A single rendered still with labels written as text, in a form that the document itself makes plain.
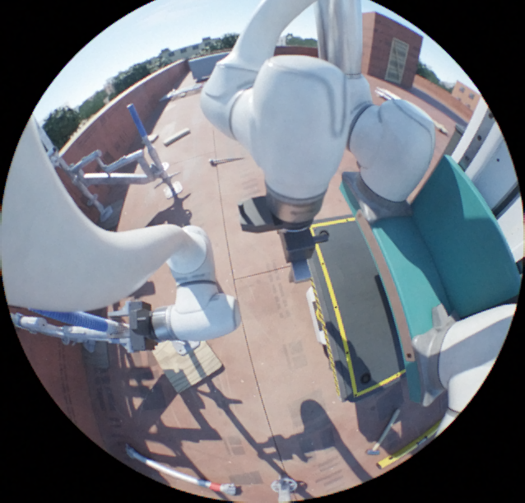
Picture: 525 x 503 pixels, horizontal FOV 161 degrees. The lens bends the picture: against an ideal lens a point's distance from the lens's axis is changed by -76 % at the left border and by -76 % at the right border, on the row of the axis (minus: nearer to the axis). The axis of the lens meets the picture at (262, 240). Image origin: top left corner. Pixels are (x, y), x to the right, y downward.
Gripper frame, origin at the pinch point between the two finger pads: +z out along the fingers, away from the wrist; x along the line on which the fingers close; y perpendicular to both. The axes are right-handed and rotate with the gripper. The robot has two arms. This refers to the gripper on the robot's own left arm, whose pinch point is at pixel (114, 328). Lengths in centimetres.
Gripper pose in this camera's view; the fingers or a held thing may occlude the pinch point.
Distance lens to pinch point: 62.1
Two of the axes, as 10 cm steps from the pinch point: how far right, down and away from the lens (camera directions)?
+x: -2.3, -8.4, 4.9
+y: 0.6, 4.9, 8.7
